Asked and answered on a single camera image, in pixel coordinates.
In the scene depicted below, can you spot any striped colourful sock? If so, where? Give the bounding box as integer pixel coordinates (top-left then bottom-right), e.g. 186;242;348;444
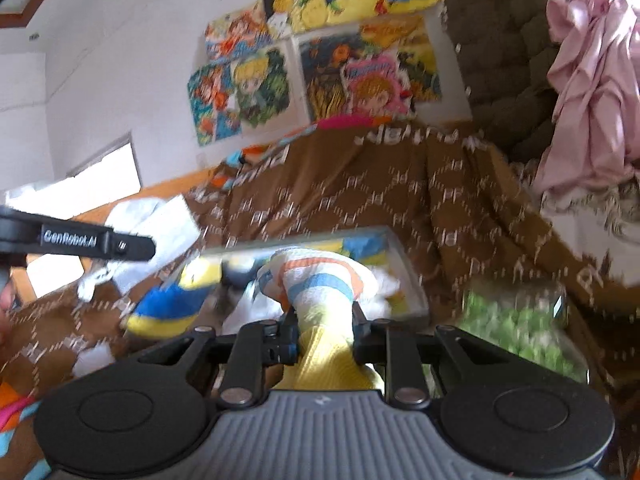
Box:
257;248;384;391

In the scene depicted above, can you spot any blue yellow sock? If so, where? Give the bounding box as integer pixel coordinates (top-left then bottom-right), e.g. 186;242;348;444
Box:
125;257;222;340

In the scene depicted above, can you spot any green patterned fabric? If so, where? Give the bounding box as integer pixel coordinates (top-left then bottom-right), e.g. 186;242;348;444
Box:
452;278;590;384

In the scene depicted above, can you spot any white crumpled cloth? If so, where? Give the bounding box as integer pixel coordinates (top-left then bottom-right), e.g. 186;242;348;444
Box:
74;196;204;304

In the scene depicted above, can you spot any brown patterned blanket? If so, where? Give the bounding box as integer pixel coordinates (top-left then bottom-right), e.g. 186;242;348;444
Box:
0;123;640;480

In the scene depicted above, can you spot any red hair character painting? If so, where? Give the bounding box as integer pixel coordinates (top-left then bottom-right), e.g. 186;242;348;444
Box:
186;64;241;148

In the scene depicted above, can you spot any dark orange fish painting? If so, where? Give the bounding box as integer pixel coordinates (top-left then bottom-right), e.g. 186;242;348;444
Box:
298;32;364;122

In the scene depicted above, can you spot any pink crumpled garment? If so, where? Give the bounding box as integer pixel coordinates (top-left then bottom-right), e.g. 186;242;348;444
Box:
534;0;639;194

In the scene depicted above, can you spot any brown quilted jacket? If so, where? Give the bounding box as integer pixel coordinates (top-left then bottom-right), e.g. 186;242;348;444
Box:
444;0;559;162

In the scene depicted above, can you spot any blond character wall painting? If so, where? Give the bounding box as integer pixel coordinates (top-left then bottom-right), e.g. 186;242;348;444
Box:
231;46;294;131

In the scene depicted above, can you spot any pink girl wall painting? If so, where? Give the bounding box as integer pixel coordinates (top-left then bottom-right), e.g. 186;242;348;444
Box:
341;54;412;117

